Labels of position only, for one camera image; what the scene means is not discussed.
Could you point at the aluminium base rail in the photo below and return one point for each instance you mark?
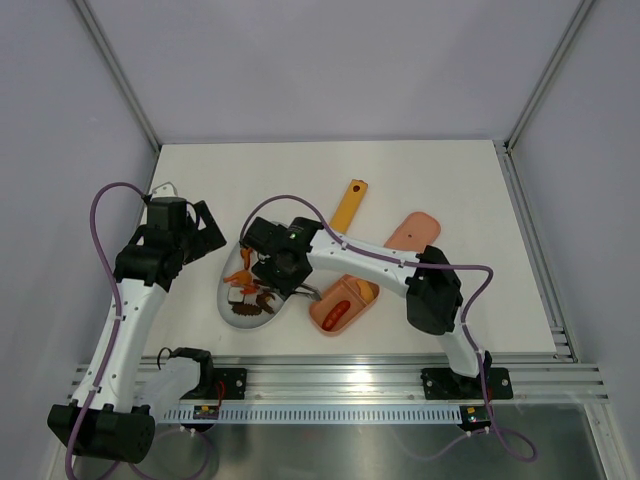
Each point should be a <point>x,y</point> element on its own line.
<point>397,380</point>

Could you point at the yellow rectangular box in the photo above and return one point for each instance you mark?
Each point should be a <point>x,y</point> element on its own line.
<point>348,206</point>

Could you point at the left aluminium frame post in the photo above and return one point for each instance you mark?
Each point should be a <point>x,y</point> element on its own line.
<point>90,21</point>

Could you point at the white oval plate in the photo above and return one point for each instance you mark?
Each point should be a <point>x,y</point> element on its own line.
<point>244,301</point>

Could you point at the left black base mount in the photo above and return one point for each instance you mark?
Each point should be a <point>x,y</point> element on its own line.
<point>229,384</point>

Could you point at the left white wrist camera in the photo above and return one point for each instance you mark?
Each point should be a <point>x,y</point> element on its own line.
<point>164,190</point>

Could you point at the orange bread roll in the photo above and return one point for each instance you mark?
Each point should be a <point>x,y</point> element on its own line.
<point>366,291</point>

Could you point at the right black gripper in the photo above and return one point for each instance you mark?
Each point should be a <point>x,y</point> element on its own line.
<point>263,271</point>

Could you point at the white black sushi block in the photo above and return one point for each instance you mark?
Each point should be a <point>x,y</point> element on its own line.
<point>235,295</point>

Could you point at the white slotted cable duct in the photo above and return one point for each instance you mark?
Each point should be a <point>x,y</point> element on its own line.
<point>199,414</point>

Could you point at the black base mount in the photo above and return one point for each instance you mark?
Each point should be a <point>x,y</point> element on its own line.
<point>229,384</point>
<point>441,383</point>

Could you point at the pink lunch box lid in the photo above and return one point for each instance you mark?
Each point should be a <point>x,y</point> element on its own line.
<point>415,233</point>

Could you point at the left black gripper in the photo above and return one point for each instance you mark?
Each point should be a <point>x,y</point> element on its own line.
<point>208,239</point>

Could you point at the red sausage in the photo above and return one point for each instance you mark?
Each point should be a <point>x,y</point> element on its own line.
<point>335,314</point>

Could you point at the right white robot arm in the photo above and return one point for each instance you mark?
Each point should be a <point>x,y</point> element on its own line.
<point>426,281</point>

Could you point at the pink lunch box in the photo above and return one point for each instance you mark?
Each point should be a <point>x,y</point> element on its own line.
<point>344,288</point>

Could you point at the right aluminium frame post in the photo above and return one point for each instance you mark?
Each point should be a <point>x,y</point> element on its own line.
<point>551,69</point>

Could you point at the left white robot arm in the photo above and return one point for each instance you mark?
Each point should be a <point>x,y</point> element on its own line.
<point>107,416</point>

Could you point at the brown sea cucumber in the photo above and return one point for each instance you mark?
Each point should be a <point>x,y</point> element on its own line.
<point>246,309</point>

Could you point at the metal food tongs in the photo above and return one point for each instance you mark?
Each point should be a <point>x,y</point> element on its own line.
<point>304,290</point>

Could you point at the aluminium frame post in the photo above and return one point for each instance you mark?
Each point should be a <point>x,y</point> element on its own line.
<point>551,69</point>
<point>90,21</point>

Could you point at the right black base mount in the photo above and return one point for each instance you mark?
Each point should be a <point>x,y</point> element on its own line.
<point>441,383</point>

